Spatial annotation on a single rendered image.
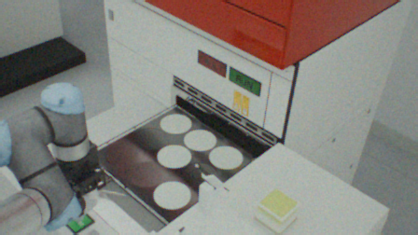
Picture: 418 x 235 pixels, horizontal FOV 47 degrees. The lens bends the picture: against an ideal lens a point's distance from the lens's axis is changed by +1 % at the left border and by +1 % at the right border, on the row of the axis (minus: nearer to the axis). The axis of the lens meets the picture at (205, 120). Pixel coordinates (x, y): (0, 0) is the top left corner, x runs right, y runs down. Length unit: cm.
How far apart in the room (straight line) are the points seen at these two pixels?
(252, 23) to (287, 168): 40
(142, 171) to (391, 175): 180
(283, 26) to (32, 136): 62
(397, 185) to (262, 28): 180
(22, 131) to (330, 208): 74
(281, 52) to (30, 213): 68
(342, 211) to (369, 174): 160
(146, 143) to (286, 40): 55
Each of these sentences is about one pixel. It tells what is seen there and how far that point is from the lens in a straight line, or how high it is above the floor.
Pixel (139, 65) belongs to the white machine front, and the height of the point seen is 93.
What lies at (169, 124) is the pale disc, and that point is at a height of 90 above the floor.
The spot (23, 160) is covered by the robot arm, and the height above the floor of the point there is 126.
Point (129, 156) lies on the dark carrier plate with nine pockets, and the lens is 142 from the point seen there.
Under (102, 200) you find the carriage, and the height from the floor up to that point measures 88.
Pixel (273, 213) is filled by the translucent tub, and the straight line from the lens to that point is 111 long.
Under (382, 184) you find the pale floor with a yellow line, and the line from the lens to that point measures 282.
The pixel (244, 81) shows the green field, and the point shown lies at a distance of 138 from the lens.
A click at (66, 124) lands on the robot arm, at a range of 94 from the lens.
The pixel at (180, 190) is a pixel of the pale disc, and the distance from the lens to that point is 132.
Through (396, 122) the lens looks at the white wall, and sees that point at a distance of 303.
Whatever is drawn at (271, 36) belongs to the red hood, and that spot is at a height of 130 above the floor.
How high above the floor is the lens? 186
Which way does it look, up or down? 38 degrees down
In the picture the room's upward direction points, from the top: 3 degrees clockwise
